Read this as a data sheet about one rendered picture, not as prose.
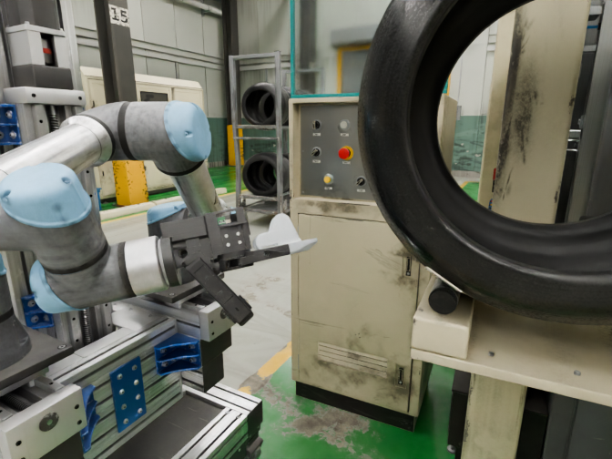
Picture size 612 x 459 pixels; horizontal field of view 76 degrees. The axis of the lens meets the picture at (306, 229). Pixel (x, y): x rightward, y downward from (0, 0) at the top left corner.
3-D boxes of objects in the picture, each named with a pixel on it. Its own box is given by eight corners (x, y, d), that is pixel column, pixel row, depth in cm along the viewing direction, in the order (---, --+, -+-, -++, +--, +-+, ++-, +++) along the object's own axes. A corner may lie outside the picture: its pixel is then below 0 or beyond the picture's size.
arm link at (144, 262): (132, 298, 49) (145, 293, 57) (170, 290, 50) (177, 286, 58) (120, 239, 49) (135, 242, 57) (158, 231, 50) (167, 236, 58)
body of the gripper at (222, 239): (248, 205, 53) (154, 222, 50) (261, 268, 52) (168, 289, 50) (245, 212, 60) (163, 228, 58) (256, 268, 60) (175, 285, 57)
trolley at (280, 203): (285, 205, 594) (283, 70, 545) (324, 209, 569) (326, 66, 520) (235, 225, 477) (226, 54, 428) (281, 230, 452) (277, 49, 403)
